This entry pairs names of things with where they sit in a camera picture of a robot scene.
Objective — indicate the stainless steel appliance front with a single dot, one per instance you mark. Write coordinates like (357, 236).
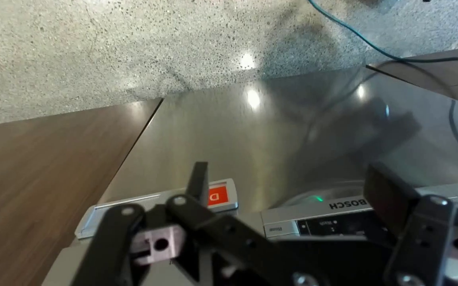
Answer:
(286, 138)

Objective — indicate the Bosch control panel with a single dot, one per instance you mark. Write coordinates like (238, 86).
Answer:
(318, 216)

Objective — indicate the red and white sticker tag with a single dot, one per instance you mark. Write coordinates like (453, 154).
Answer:
(221, 197)

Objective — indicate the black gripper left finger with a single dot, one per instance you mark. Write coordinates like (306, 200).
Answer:
(197, 186)

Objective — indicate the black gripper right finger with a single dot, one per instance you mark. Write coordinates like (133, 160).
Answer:
(389, 197)

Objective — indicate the wooden cabinet panel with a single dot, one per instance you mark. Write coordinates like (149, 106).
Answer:
(50, 170)

